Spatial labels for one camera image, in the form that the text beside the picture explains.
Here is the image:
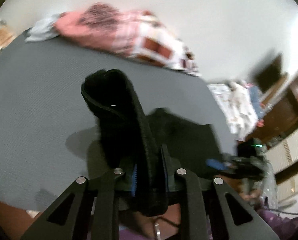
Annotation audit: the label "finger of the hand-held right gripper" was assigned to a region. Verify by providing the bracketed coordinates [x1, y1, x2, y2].
[206, 158, 229, 172]

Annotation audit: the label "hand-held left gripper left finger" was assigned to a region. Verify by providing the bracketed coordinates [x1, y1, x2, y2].
[22, 164, 140, 240]

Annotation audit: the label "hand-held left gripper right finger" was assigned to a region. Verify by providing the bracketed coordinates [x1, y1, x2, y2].
[161, 144, 280, 240]

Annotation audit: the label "black pants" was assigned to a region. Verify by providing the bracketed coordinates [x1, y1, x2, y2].
[81, 69, 225, 217]

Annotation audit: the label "clear plastic bag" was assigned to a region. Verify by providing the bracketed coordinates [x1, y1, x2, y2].
[260, 160, 278, 208]

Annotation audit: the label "white drawer unit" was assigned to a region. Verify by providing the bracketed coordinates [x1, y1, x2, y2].
[264, 122, 298, 200]

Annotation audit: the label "brown wooden cabinet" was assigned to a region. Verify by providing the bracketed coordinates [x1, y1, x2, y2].
[246, 76, 298, 143]

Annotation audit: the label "white dotted cloth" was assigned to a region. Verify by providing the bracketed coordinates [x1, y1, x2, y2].
[207, 80, 259, 134]

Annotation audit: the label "blue patterned cloth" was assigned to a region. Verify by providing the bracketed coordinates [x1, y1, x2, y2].
[249, 85, 264, 115]

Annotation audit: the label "dark wooden board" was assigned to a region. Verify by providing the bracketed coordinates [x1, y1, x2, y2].
[254, 55, 283, 93]

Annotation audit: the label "grey mattress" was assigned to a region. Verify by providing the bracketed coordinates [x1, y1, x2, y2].
[0, 31, 237, 212]

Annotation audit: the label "pink plaid blanket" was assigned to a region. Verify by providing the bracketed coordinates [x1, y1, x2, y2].
[53, 2, 202, 77]

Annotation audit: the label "white crumpled cloth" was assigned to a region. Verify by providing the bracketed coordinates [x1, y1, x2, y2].
[25, 14, 61, 43]

